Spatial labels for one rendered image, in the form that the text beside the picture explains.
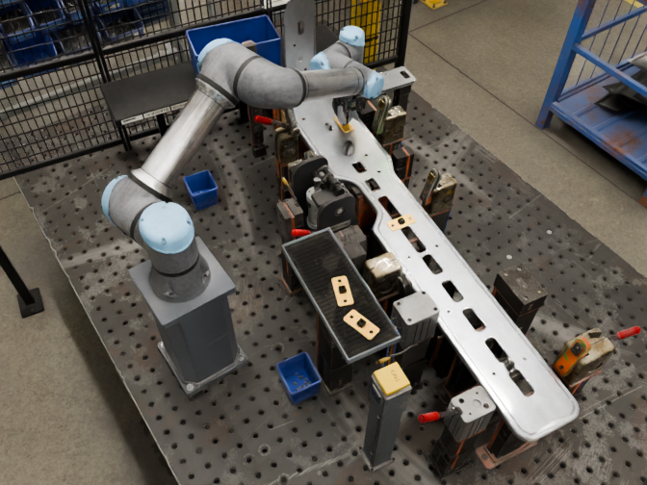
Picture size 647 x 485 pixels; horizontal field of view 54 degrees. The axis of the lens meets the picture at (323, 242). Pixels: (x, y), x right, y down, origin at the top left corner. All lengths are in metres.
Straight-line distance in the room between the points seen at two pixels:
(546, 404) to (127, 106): 1.62
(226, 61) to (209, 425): 1.00
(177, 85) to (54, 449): 1.48
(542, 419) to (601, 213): 2.06
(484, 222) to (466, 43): 2.32
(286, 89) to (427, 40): 3.01
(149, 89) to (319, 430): 1.30
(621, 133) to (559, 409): 2.37
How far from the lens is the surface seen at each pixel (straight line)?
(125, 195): 1.58
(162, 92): 2.34
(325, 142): 2.13
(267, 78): 1.52
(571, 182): 3.66
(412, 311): 1.58
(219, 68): 1.57
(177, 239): 1.47
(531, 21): 4.85
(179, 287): 1.59
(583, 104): 3.92
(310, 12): 2.23
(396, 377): 1.42
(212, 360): 1.86
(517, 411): 1.63
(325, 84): 1.65
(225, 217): 2.31
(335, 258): 1.59
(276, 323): 2.03
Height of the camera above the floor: 2.42
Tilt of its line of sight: 51 degrees down
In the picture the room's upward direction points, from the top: 1 degrees clockwise
